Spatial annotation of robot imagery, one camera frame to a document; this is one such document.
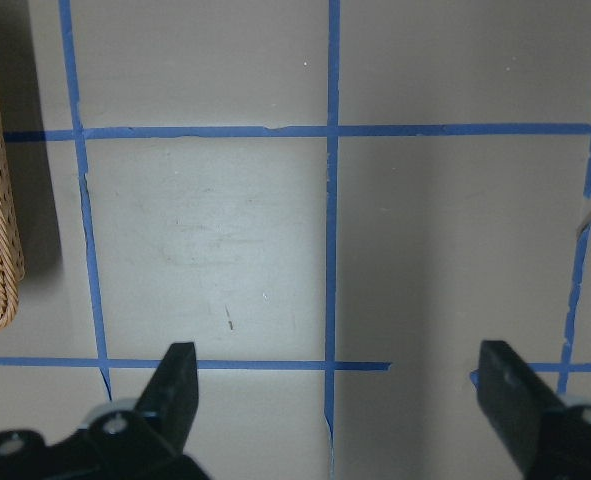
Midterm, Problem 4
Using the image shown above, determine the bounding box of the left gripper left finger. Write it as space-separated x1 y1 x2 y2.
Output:
134 342 198 453

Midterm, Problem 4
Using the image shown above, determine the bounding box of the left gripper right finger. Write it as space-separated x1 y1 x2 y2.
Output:
477 340 566 470

